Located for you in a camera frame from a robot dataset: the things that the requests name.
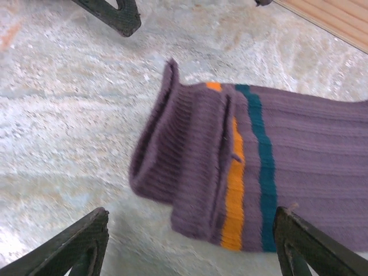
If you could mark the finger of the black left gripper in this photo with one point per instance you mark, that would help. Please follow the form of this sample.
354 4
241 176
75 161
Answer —
120 17

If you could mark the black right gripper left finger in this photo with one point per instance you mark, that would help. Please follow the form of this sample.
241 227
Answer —
57 253

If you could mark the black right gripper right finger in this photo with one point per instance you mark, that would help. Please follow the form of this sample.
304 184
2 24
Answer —
322 253

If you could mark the purple sock with teal toe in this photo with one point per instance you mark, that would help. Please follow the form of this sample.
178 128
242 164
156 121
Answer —
302 143

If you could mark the wooden compartment tray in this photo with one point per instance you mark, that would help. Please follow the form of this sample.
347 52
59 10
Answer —
339 17

